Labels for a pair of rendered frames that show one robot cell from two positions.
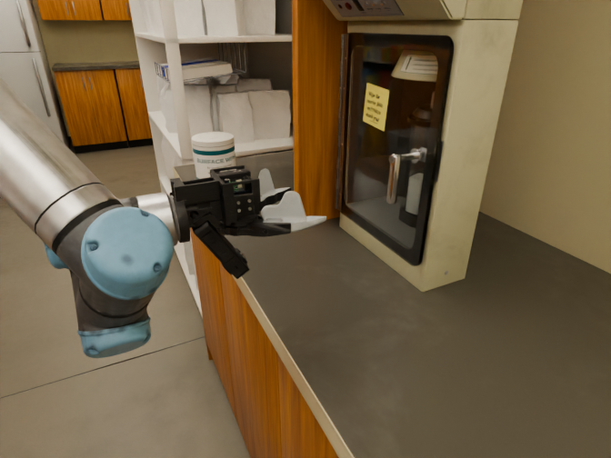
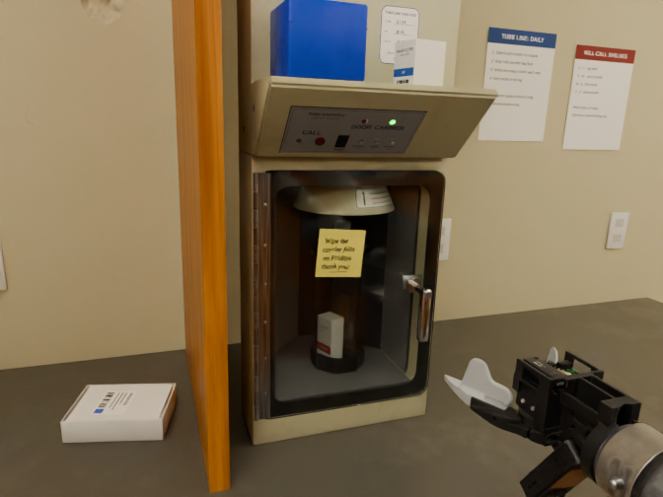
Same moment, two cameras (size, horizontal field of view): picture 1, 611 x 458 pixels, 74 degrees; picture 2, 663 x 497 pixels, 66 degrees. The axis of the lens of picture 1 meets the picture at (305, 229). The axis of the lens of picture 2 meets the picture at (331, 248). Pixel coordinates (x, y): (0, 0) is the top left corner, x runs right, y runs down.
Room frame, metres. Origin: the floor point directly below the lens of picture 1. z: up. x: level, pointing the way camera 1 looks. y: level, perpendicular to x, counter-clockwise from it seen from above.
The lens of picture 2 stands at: (0.74, 0.63, 1.46)
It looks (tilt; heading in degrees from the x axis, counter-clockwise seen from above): 14 degrees down; 276
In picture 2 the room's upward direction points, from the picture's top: 2 degrees clockwise
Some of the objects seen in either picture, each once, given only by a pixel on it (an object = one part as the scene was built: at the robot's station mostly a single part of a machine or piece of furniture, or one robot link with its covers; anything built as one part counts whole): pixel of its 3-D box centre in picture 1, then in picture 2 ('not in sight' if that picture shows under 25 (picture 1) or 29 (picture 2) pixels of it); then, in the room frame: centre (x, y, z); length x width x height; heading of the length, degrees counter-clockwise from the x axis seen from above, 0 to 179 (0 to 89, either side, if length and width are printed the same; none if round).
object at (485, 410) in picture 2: not in sight; (509, 412); (0.59, 0.09, 1.15); 0.09 x 0.05 x 0.02; 147
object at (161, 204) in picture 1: (159, 220); (636, 469); (0.50, 0.20, 1.17); 0.08 x 0.05 x 0.08; 26
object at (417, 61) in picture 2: not in sight; (418, 65); (0.71, -0.13, 1.54); 0.05 x 0.05 x 0.06; 33
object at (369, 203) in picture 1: (381, 145); (351, 295); (0.79, -0.15, 1.19); 0.30 x 0.01 x 0.40; 26
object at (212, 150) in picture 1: (215, 159); not in sight; (1.27, 0.29, 1.02); 0.13 x 0.13 x 0.15
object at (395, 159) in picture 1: (401, 176); (418, 310); (0.68, -0.17, 1.17); 0.05 x 0.03 x 0.10; 116
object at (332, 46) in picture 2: not in sight; (316, 44); (0.85, -0.07, 1.56); 0.10 x 0.10 x 0.09; 26
